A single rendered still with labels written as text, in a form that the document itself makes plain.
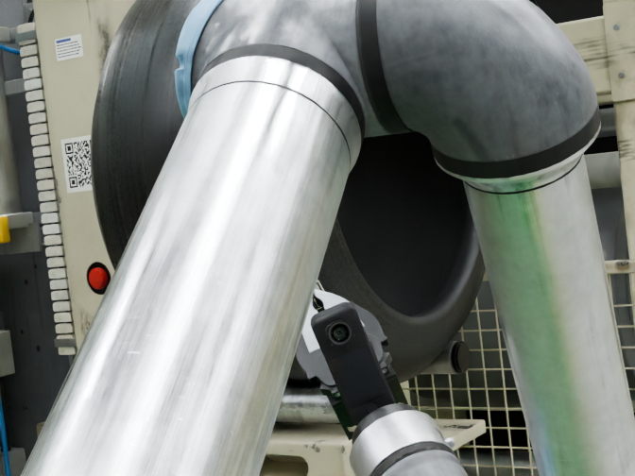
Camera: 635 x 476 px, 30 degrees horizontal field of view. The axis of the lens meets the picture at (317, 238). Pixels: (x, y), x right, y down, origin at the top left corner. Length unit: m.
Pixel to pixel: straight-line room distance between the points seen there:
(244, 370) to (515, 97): 0.27
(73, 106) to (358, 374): 0.71
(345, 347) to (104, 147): 0.41
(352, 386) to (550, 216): 0.38
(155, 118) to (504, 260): 0.58
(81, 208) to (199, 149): 1.00
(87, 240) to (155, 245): 1.04
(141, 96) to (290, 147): 0.66
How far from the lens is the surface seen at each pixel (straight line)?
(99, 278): 1.66
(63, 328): 1.75
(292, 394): 1.41
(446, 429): 1.64
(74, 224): 1.69
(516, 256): 0.83
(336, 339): 1.11
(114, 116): 1.36
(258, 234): 0.64
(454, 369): 1.62
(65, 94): 1.69
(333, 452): 1.36
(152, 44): 1.37
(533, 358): 0.90
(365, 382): 1.13
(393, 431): 1.09
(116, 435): 0.56
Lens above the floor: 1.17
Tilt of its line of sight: 3 degrees down
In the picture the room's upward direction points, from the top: 7 degrees counter-clockwise
